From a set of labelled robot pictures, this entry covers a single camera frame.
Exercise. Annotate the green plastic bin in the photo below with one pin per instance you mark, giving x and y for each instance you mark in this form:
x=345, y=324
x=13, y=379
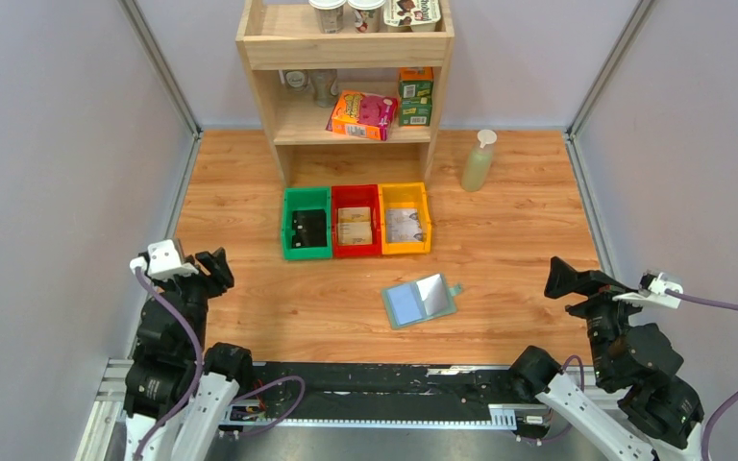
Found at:
x=304, y=198

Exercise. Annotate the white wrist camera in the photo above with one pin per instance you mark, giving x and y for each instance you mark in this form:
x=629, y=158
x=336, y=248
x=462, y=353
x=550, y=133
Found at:
x=163, y=261
x=653, y=291

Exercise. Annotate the chocolate pudding pack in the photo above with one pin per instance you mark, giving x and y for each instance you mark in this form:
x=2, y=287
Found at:
x=411, y=15

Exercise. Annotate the left yogurt cup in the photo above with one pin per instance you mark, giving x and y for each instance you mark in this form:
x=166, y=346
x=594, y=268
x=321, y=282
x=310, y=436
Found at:
x=329, y=15

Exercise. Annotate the green orange carton box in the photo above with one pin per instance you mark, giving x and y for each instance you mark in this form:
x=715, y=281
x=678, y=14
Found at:
x=415, y=87

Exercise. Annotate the black cards in green bin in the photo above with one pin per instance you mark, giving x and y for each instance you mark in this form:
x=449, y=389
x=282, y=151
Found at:
x=309, y=229

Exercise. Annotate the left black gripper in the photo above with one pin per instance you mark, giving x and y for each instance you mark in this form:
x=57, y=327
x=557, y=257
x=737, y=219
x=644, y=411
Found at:
x=221, y=273

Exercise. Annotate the clear glass on shelf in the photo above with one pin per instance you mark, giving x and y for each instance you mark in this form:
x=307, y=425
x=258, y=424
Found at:
x=325, y=87

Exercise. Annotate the red plastic bin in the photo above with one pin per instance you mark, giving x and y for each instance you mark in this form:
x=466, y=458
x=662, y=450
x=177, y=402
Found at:
x=357, y=195

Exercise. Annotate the yellow plastic bin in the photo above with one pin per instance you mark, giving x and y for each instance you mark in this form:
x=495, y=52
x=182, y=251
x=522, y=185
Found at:
x=405, y=195

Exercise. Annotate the glass jar on shelf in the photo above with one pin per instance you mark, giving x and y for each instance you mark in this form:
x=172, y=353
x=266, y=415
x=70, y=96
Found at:
x=296, y=80

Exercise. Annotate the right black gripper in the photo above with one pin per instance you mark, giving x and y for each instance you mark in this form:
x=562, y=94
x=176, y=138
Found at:
x=562, y=279

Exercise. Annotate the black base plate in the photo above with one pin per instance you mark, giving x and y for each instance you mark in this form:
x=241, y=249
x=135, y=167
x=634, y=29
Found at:
x=394, y=393

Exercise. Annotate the middle yogurt cup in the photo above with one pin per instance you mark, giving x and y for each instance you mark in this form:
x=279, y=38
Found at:
x=368, y=15

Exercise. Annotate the wooden shelf unit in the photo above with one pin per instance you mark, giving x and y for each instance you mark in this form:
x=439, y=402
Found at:
x=364, y=79

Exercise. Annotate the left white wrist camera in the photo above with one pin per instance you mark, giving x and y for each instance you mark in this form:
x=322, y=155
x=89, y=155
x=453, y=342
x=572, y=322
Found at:
x=163, y=261

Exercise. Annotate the orange pink snack box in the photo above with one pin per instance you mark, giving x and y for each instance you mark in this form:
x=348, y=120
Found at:
x=364, y=115

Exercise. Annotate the grey-green card holder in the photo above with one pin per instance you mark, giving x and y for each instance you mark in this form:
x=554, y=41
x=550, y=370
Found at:
x=415, y=302

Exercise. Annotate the green soap bottle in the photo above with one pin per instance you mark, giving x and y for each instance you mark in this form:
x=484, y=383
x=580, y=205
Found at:
x=479, y=161

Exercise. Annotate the white card in yellow bin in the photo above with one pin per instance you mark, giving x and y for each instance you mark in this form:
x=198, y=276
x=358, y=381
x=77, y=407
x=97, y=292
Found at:
x=401, y=215

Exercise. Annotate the yogurt cup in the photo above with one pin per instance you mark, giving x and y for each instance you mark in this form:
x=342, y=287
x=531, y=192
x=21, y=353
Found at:
x=329, y=15
x=368, y=15

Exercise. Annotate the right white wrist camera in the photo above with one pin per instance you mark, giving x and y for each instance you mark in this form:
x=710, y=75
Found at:
x=653, y=291

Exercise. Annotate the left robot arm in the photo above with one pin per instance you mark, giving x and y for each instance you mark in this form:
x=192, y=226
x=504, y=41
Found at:
x=177, y=387

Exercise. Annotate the tan cards in red bin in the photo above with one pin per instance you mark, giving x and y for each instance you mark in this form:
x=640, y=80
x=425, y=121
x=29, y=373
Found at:
x=354, y=226

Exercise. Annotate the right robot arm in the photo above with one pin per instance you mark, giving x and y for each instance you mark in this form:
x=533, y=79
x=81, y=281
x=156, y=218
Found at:
x=664, y=412

